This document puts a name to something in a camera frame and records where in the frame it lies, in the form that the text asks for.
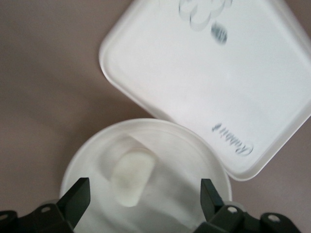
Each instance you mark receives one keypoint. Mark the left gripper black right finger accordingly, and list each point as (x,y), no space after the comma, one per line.
(211,206)

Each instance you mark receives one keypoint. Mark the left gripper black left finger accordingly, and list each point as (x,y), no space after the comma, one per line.
(75,201)

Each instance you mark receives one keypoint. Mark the white steamed bun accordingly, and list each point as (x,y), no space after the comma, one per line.
(132,177)

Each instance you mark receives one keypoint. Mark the round translucent plastic container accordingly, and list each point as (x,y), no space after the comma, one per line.
(170,194)

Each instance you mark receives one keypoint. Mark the white square plastic lid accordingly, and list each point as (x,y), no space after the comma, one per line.
(206,85)

